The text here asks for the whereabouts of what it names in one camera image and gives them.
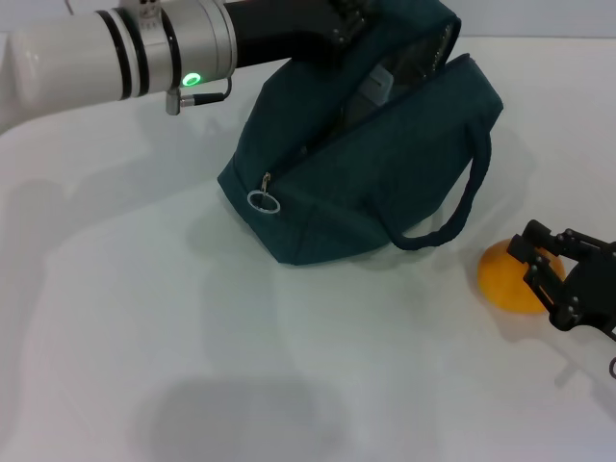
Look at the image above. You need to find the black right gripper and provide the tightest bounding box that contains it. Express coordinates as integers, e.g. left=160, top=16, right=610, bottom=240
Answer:
left=508, top=218, right=616, bottom=343

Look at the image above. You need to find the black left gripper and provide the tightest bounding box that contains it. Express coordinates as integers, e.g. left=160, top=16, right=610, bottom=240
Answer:
left=224, top=0, right=381, bottom=64

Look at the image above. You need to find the orange yellow pear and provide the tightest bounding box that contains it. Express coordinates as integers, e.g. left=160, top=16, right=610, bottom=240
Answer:
left=476, top=239, right=568, bottom=317

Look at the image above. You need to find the dark teal fabric lunch bag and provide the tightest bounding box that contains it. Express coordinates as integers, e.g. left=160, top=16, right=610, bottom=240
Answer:
left=217, top=0, right=505, bottom=267

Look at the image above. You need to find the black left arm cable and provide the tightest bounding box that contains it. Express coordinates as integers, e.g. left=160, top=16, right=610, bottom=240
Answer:
left=180, top=76, right=233, bottom=105

